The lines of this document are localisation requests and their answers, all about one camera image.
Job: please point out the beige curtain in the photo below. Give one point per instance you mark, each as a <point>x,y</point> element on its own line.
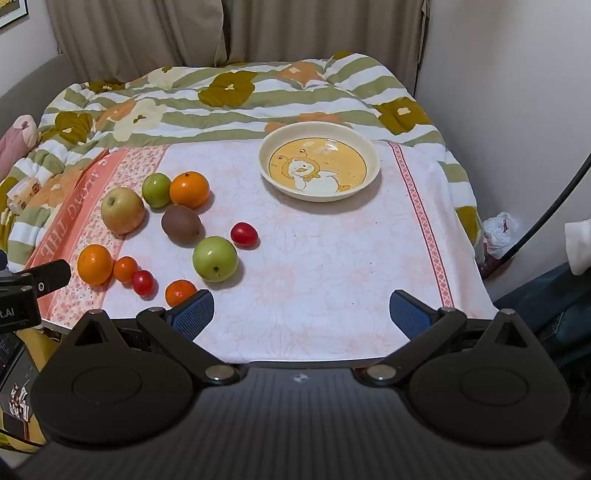
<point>138,32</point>
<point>323,27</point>

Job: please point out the pink white floral cloth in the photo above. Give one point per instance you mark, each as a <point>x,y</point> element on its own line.
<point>323,258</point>

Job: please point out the dark blue cloth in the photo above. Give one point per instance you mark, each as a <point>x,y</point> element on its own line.
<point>545,295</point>

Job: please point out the pink plush toy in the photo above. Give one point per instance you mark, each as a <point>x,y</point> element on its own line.
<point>16,138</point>

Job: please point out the red cherry tomato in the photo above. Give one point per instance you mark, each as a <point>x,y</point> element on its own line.
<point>244,234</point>
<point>143,282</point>

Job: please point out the large orange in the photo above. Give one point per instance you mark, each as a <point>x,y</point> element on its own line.
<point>189,189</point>
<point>94,264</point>

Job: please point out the black printed packet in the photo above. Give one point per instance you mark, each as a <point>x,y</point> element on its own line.
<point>16,378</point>

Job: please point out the striped floral blanket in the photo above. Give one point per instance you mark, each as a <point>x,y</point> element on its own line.
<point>277,97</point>

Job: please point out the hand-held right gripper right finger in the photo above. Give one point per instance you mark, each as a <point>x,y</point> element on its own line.
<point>408,314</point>

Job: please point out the small green apple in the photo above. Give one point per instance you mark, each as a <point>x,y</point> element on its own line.
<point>157,190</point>

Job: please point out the large green apple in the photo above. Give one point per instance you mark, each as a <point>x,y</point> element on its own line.
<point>215,258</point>

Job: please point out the small tangerine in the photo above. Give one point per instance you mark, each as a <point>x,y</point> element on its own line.
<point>179,293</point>
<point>125,270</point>

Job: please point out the cream cartoon bear plate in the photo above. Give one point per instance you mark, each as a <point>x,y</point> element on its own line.
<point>318,161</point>

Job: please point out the yellow-green apple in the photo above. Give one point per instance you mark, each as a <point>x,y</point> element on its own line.
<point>122,210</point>

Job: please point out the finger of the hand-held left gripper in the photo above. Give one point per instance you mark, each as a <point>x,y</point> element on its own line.
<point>51,277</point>

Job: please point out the beige bed headboard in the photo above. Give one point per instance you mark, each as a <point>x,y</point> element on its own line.
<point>37,87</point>

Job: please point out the brown kiwi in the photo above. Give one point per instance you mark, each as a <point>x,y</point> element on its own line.
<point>181,225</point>

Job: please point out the white plastic bag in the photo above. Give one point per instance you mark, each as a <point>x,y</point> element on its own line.
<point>501,230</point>

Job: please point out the small printed box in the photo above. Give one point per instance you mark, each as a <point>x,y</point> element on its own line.
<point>23,194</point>

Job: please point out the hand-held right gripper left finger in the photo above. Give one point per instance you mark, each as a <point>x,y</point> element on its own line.
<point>194,314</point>

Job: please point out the wall poster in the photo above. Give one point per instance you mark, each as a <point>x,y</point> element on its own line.
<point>11,11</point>

